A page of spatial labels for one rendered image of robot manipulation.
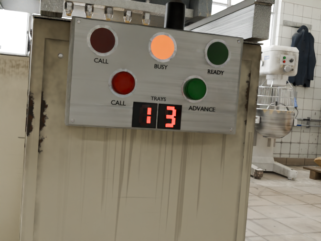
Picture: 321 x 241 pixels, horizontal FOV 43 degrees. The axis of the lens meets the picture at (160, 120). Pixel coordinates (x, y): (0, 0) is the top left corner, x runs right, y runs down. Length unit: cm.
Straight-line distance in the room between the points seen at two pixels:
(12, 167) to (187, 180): 76
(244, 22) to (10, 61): 79
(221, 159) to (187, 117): 10
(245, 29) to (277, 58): 370
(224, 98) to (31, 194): 29
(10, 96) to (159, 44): 77
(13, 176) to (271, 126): 335
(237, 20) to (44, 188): 38
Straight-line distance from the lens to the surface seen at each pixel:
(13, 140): 126
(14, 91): 125
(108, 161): 57
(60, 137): 56
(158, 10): 135
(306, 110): 572
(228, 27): 68
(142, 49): 54
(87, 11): 132
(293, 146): 564
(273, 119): 429
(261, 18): 61
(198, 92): 55
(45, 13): 55
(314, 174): 472
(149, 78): 54
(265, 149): 473
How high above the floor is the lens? 74
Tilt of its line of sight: 3 degrees down
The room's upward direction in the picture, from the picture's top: 4 degrees clockwise
